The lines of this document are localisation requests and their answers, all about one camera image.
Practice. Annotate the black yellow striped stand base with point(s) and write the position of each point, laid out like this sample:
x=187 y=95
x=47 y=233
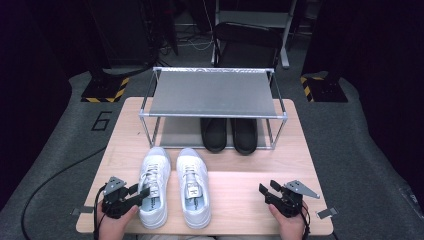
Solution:
x=328 y=90
x=103 y=90

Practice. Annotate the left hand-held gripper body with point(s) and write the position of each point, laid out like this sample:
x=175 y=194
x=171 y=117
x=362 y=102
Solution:
x=115 y=203

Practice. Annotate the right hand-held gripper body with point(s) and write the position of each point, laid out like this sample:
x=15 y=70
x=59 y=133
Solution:
x=290 y=205

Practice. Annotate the person's left hand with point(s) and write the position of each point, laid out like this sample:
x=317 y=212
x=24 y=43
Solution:
x=113 y=228

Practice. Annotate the grey tape piece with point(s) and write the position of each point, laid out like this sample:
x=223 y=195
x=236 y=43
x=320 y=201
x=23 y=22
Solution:
x=83 y=210
x=327 y=212

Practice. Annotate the person's right hand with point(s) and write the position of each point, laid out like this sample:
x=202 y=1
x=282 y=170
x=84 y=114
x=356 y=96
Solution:
x=293 y=228

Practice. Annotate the white sneaker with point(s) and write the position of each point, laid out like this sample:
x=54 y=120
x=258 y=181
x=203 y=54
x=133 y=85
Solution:
x=195 y=213
x=154 y=216

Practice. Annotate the black chair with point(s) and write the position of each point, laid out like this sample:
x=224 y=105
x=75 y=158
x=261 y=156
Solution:
x=246 y=36

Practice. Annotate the grey metal shoe rack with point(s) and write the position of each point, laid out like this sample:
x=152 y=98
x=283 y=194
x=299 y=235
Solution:
x=213 y=93

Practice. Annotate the white metal desk frame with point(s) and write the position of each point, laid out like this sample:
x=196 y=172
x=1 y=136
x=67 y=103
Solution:
x=253 y=18

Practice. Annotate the black flip-flop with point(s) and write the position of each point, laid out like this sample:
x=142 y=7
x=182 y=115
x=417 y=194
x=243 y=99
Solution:
x=245 y=138
x=213 y=136

